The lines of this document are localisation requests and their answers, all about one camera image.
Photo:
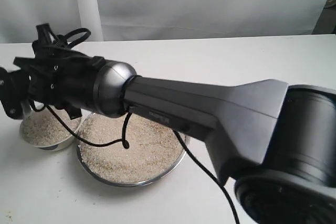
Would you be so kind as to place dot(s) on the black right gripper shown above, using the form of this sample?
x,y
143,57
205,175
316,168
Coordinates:
x,y
63,78

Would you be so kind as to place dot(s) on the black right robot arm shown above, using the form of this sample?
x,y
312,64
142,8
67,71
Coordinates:
x,y
275,140

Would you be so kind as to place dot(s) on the white ceramic rice bowl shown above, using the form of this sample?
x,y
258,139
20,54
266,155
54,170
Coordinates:
x,y
43,131

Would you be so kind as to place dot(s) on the round steel rice tray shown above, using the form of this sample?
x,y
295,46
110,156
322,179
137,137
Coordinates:
x,y
153,153

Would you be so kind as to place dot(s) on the white backdrop curtain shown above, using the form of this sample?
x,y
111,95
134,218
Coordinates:
x,y
112,20

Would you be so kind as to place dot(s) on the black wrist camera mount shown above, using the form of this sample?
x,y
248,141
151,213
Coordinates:
x,y
14,90

